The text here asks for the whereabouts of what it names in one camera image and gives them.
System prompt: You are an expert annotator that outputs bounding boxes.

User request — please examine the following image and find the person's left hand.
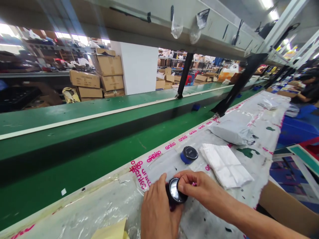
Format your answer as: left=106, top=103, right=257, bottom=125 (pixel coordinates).
left=141, top=173, right=188, bottom=231

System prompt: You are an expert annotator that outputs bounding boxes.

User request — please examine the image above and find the person's right hand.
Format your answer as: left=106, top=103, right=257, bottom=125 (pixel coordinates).
left=175, top=171, right=226, bottom=207

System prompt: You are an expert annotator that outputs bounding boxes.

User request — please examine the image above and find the black round speaker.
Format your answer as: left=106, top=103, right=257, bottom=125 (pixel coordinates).
left=165, top=178, right=189, bottom=212

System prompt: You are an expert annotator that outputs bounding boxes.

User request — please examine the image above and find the stack of white plastic bags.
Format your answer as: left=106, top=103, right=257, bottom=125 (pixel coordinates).
left=199, top=143, right=255, bottom=190

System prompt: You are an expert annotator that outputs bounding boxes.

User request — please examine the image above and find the blue round speaker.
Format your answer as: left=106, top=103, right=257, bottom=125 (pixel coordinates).
left=180, top=146, right=200, bottom=165

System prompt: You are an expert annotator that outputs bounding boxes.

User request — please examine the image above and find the yellow paper sheet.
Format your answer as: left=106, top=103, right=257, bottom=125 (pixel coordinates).
left=90, top=217, right=131, bottom=239

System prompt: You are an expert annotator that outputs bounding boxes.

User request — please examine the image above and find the clear plastic table cover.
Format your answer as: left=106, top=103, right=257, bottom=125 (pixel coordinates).
left=0, top=91, right=292, bottom=239

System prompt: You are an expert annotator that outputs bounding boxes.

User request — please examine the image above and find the grey mailer package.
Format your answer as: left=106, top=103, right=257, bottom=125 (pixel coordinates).
left=208, top=116, right=258, bottom=146

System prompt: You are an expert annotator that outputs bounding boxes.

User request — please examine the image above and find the open cardboard box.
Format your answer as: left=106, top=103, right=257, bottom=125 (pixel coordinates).
left=259, top=159, right=319, bottom=233

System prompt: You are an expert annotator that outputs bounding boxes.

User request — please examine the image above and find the green white-framed board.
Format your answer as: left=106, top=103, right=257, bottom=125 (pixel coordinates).
left=286, top=145, right=319, bottom=176

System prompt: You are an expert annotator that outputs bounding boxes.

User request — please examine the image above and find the green conveyor belt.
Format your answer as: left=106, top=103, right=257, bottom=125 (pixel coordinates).
left=0, top=74, right=271, bottom=232

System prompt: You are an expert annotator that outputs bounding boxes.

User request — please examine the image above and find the white wrapped package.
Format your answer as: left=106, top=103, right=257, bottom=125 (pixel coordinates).
left=258, top=98, right=279, bottom=110

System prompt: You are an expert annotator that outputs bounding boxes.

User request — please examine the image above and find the blue plastic bin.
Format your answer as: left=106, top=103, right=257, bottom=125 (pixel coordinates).
left=277, top=116, right=319, bottom=148

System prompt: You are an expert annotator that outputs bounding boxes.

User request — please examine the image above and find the white pillar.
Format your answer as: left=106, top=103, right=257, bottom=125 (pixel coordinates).
left=110, top=40, right=160, bottom=96

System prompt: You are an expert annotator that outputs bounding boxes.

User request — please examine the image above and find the stack of cartons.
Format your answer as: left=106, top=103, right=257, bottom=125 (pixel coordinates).
left=69, top=48, right=126, bottom=102

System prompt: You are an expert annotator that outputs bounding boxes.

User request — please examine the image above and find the clear hanging plastic bag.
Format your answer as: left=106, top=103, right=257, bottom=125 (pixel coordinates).
left=170, top=5, right=184, bottom=40

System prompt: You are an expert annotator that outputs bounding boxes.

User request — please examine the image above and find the hanging bag with black card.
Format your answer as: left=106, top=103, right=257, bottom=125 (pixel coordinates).
left=190, top=8, right=211, bottom=45

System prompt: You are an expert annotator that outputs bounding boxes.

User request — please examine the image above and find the overhead grey metal shelf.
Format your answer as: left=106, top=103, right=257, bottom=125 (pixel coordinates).
left=0, top=0, right=319, bottom=71

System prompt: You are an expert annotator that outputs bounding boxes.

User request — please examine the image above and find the black plastic crate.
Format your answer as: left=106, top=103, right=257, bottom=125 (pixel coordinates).
left=0, top=86, right=42, bottom=113

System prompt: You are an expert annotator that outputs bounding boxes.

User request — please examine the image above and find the storage shelf with goods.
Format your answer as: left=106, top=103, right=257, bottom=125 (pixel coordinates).
left=0, top=24, right=96, bottom=78

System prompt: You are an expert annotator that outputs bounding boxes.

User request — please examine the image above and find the thick black support post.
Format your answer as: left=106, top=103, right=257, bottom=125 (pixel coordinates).
left=211, top=53, right=269, bottom=118

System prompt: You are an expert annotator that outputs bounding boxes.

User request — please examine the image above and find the thin black support post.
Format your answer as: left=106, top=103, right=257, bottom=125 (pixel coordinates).
left=175, top=52, right=194, bottom=99

